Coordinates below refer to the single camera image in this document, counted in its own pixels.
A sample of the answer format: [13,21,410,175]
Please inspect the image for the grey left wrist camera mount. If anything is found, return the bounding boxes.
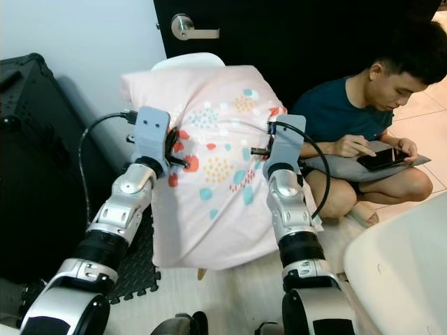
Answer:
[133,106,172,165]

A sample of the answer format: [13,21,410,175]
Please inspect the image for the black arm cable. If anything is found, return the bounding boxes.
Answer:
[78,110,137,224]
[272,120,330,221]

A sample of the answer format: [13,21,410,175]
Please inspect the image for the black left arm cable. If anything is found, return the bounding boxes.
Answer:
[78,110,137,224]

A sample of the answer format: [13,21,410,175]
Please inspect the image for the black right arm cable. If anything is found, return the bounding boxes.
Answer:
[272,120,330,221]

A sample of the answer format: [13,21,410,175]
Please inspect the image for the silver lever door handle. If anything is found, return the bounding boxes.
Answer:
[171,14,220,41]

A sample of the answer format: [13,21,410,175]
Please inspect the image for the person in dark teal shirt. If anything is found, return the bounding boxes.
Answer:
[290,20,447,228]

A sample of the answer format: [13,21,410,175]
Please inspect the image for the grey robot leg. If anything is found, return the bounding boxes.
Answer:
[150,312,210,335]
[255,321,284,335]

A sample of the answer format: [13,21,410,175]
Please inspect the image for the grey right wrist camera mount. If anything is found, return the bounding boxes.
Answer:
[264,114,307,175]

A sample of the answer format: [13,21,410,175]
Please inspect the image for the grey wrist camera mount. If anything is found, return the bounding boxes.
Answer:
[264,114,307,175]
[133,106,172,165]

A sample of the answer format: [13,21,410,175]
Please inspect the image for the black smartphone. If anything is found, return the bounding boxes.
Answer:
[356,148,411,172]

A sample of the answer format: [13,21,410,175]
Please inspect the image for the grey lap cushion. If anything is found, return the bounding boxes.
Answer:
[300,140,432,184]

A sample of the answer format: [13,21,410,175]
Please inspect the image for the black hard equipment case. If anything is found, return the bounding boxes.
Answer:
[0,54,121,284]

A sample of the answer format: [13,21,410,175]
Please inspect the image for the pink patterned pillow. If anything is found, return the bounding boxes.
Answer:
[120,65,322,271]

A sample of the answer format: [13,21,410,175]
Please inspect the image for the grey right robot leg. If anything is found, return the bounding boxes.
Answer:
[255,321,284,335]

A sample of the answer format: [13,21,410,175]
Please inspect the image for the black door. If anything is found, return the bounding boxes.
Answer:
[154,0,447,105]

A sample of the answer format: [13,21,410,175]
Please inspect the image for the grey left robot leg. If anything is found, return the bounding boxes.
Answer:
[150,312,210,335]

